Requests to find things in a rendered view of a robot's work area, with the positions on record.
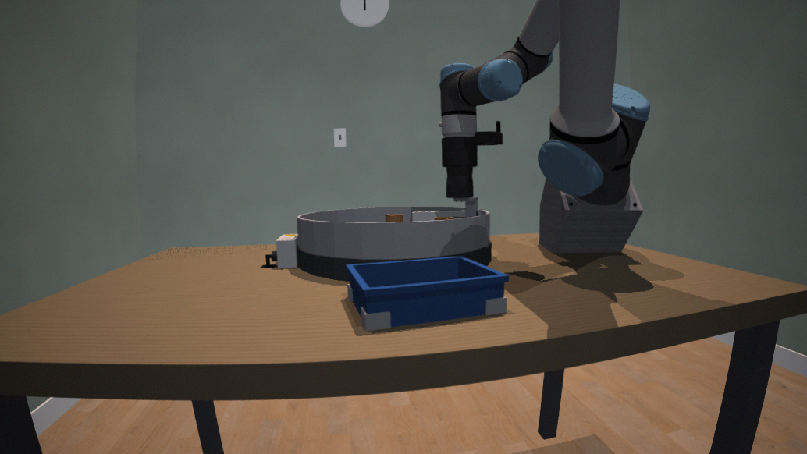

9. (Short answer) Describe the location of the blue open crate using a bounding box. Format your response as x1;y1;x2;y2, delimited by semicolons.
346;256;509;331

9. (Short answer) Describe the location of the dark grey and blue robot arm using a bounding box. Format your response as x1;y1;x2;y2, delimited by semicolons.
439;0;650;205

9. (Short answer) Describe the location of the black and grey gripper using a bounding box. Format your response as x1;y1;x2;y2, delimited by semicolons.
439;114;503;218

